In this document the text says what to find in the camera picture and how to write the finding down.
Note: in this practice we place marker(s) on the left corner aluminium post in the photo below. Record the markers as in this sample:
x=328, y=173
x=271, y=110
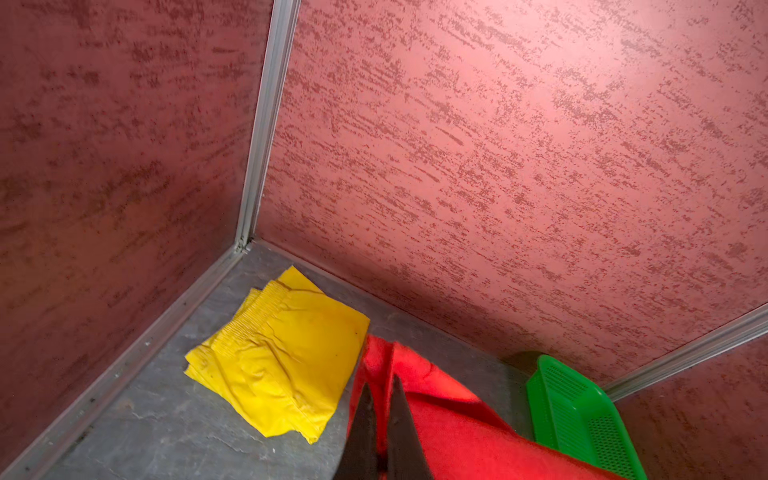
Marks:
x=281, y=33

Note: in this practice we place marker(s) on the green plastic basket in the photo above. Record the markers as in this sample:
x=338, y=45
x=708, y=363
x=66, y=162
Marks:
x=574, y=416

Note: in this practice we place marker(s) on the yellow shorts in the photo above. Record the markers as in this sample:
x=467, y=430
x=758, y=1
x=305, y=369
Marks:
x=284, y=360

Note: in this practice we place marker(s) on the right corner aluminium post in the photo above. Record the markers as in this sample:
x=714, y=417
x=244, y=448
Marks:
x=735, y=333

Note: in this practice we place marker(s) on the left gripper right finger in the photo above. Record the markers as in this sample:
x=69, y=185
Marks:
x=405, y=456

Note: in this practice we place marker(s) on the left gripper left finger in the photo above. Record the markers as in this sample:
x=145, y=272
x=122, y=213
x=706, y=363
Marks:
x=359, y=460

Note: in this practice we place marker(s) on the red shorts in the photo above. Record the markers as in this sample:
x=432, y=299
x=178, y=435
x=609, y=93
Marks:
x=461, y=436

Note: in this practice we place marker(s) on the corner aluminium post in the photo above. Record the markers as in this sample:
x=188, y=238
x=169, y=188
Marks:
x=735, y=333
x=281, y=33

